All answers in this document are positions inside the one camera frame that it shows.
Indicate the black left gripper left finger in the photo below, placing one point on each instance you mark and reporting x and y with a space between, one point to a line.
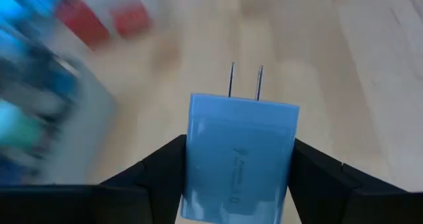
99 204

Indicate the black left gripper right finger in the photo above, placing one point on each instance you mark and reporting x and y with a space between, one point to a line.
347 201

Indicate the blue wall charger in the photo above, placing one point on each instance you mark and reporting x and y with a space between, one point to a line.
238 151

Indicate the large red block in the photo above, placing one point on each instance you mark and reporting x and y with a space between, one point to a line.
82 22

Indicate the small red block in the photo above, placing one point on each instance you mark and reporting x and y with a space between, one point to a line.
132 19

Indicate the white plastic storage bin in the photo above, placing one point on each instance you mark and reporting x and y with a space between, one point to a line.
92 125

